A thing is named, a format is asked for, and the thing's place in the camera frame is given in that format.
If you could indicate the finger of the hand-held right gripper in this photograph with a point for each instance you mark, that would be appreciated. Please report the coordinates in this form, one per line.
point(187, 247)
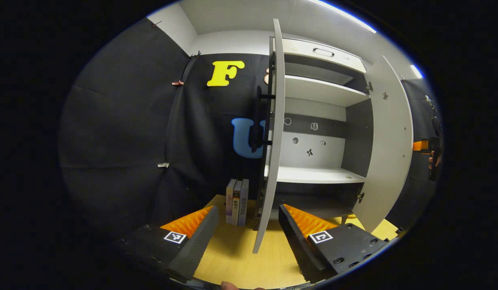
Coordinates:
point(420, 146)

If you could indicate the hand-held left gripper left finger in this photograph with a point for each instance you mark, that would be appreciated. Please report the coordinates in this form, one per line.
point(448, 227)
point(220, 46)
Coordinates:
point(196, 241)

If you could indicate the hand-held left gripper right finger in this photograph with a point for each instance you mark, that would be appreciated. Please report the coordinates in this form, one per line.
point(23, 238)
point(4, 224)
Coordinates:
point(297, 245)

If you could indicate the white cabinet door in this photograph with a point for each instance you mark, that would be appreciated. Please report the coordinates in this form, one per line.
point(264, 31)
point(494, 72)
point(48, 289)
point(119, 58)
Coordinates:
point(390, 141)
point(275, 141)

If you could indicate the beige cabinet drawer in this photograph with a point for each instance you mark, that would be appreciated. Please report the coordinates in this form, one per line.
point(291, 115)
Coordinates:
point(347, 61)

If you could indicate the white and grey cabinet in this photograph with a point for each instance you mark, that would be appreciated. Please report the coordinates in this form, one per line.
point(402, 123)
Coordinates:
point(321, 90)

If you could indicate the black backdrop cloth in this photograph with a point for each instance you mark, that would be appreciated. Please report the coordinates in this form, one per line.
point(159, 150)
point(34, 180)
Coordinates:
point(418, 189)
point(124, 121)

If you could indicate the pale pink book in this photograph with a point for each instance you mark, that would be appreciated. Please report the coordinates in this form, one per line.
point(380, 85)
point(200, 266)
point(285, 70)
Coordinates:
point(230, 201)

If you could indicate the dark brown book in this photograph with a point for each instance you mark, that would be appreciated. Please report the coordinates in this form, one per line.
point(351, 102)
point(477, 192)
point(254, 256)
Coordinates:
point(236, 203)

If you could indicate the small ceiling light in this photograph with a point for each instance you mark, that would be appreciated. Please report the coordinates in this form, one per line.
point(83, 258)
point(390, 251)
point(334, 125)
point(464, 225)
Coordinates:
point(416, 71)

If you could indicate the long ceiling light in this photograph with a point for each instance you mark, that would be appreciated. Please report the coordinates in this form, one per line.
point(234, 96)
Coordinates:
point(345, 16)

